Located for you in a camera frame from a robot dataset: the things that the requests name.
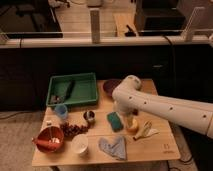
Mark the small metal cup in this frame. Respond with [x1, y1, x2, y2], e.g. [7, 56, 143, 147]
[83, 111, 95, 124]

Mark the black object on floor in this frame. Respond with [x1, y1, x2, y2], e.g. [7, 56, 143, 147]
[125, 25, 136, 37]

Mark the black box background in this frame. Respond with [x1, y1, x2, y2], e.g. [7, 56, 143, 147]
[134, 0, 185, 30]

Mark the green plastic tray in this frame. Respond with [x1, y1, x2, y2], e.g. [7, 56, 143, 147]
[46, 73, 99, 108]

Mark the green sponge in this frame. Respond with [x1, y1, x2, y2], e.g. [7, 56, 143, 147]
[107, 112, 123, 132]

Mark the white post left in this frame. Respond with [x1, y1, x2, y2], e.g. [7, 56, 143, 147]
[90, 8, 100, 44]

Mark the blue plastic cup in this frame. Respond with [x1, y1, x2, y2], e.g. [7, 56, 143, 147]
[54, 104, 68, 120]

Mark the bunch of dark grapes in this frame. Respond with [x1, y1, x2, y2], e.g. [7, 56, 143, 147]
[60, 122, 88, 137]

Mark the white paper cup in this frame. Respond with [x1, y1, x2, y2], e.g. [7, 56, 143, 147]
[71, 134, 88, 156]

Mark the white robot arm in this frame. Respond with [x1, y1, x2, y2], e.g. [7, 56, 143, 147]
[112, 75, 213, 139]

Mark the black tool in tray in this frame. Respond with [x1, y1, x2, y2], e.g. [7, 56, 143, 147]
[50, 80, 75, 104]

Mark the red bowl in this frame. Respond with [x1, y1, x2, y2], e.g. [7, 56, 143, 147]
[32, 126, 64, 153]

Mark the purple bowl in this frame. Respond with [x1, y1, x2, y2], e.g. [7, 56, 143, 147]
[103, 79, 121, 97]

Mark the white bracket right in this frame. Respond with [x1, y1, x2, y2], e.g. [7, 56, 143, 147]
[181, 6, 205, 42]

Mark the orange fruit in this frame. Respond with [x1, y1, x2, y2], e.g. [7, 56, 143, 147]
[127, 119, 139, 133]

